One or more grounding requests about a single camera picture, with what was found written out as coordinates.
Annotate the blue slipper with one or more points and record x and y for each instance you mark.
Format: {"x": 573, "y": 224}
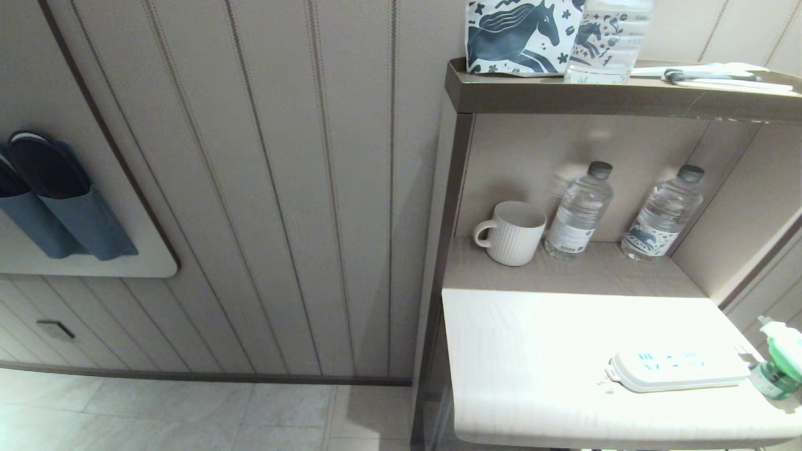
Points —
{"x": 81, "y": 213}
{"x": 31, "y": 225}

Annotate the horse print tissue box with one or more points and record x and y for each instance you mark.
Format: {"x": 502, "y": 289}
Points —
{"x": 520, "y": 37}

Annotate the clear bottle horse print label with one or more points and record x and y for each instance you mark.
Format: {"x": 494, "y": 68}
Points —
{"x": 661, "y": 219}

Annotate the clear bottle plain white label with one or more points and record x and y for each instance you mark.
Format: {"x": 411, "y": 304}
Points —
{"x": 576, "y": 219}

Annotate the large clear horse print bottle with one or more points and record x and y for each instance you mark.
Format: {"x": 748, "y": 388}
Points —
{"x": 611, "y": 44}

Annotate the brown baseboard strip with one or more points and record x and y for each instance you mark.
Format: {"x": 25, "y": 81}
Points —
{"x": 188, "y": 376}

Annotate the beige brown shelf unit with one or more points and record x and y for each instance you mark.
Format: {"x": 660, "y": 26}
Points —
{"x": 564, "y": 94}

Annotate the papers and pen on shelf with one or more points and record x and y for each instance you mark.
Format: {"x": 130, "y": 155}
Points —
{"x": 752, "y": 83}

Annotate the grey wall socket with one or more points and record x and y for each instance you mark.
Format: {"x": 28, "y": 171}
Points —
{"x": 55, "y": 329}

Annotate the white ribbed mug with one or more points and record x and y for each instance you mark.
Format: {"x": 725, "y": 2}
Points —
{"x": 517, "y": 241}

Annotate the green mosquito repellent plug-in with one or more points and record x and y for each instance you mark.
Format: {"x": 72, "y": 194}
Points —
{"x": 783, "y": 351}

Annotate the white power strip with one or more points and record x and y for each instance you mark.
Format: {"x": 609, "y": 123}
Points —
{"x": 677, "y": 376}

